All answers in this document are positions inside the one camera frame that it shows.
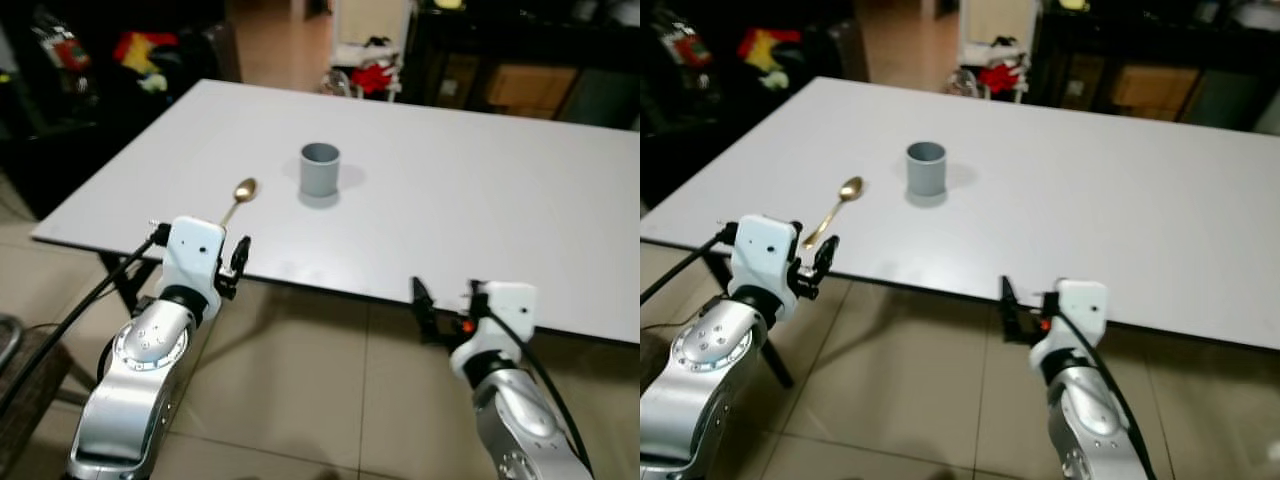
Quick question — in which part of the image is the grey cylindrical cup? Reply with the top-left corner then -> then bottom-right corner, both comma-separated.
299,142 -> 342,200
905,140 -> 948,199

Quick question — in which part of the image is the brown cardboard box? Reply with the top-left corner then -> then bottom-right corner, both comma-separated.
486,64 -> 581,119
1110,64 -> 1204,119

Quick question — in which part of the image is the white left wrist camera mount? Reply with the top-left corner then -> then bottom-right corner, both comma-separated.
727,214 -> 802,300
158,215 -> 227,295

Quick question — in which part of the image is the red and yellow toy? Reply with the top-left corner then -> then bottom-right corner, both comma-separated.
738,27 -> 807,91
112,30 -> 181,94

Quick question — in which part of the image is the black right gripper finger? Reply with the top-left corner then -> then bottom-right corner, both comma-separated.
411,276 -> 439,343
999,274 -> 1024,343

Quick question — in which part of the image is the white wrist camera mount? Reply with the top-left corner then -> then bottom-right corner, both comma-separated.
158,215 -> 227,295
449,281 -> 540,382
1029,279 -> 1110,377
727,214 -> 802,300

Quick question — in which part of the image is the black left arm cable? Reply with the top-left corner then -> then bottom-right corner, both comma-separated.
0,222 -> 173,421
640,222 -> 739,307

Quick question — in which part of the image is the red and white package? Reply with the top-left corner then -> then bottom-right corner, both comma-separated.
655,8 -> 717,71
32,10 -> 93,73

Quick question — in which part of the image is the white cabinet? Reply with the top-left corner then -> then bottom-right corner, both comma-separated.
330,0 -> 416,69
958,0 -> 1041,67

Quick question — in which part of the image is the gold metal spoon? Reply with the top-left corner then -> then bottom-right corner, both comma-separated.
219,177 -> 260,229
802,176 -> 866,249

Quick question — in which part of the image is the brown wooden stool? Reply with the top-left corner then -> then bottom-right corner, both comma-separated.
0,322 -> 74,477

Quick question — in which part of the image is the red crumpled cloth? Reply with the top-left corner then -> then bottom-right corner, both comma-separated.
977,60 -> 1025,96
350,60 -> 399,97

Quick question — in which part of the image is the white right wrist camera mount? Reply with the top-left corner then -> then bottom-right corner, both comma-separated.
449,281 -> 540,382
1029,279 -> 1110,377

